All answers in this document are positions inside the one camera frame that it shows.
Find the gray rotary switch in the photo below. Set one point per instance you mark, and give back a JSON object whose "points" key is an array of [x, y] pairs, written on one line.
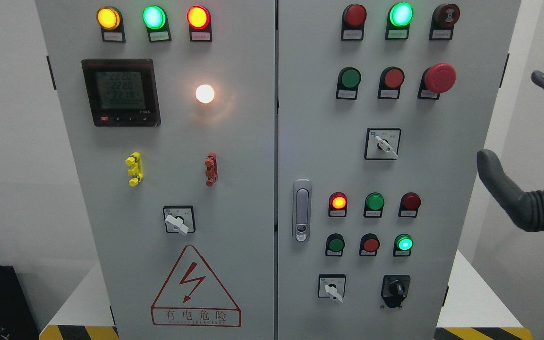
{"points": [[382, 143], [332, 286]]}

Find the red emergency stop button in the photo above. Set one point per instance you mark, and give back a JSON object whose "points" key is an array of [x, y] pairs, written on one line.
{"points": [[437, 79]]}

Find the green indicator middle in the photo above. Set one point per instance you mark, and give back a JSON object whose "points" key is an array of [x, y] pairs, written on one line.
{"points": [[373, 206]]}

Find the red push button lower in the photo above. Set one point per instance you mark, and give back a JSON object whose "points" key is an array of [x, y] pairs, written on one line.
{"points": [[369, 245]]}

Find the right cabinet door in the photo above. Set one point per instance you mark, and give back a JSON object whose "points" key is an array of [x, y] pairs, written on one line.
{"points": [[322, 139]]}

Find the cabinet door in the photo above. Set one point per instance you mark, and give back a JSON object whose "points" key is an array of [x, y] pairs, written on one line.
{"points": [[322, 139], [234, 219]]}

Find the red push button upper row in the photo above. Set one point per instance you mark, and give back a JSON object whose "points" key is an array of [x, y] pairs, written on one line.
{"points": [[390, 83]]}

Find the lit red indicator middle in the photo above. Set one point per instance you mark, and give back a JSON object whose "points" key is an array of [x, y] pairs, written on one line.
{"points": [[338, 203]]}

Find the green push button lower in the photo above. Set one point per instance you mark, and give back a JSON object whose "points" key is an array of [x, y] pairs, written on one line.
{"points": [[335, 244]]}

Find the dark red buzzer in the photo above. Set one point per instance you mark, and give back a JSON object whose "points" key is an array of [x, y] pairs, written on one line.
{"points": [[444, 18]]}

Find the green push button upper row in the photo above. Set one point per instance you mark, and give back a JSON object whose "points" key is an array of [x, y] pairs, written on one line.
{"points": [[349, 79]]}

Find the green indicator light top right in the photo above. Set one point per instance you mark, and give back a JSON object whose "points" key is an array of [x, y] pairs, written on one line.
{"points": [[399, 18]]}

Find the green indicator light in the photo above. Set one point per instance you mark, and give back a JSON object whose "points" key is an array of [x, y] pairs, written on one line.
{"points": [[399, 18], [156, 24]]}

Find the dark red indicator top right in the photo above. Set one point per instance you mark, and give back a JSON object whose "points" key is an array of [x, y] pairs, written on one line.
{"points": [[353, 21]]}

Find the white glowing indicator lamp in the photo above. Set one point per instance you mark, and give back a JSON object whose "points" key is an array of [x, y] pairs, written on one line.
{"points": [[205, 93]]}

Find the red electrical hazard warning sticker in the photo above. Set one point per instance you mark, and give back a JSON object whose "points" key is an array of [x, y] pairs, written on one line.
{"points": [[193, 295]]}

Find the left cabinet door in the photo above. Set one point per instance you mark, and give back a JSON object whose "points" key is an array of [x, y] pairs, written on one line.
{"points": [[234, 219]]}

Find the red indicator light top left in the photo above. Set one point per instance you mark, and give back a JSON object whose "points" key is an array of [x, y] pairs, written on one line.
{"points": [[199, 24]]}

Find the green indicator light top left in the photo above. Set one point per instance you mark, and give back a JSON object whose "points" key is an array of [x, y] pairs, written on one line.
{"points": [[156, 24]]}

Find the black digital power meter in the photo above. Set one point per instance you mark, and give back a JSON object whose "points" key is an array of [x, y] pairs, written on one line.
{"points": [[122, 93]]}

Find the yellow indicator light top left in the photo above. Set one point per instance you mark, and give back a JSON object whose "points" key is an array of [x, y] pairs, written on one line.
{"points": [[111, 24]]}

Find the black rotary selector switch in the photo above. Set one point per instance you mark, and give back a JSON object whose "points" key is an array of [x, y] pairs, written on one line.
{"points": [[395, 289]]}

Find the gray rotary switch bottom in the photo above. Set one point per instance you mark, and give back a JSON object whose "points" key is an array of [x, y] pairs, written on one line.
{"points": [[332, 286]]}

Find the silver door latch handle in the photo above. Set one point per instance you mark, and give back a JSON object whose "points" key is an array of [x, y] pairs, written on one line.
{"points": [[301, 209]]}

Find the gray rotary switch left door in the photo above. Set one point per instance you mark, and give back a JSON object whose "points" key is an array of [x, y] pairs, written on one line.
{"points": [[179, 219]]}

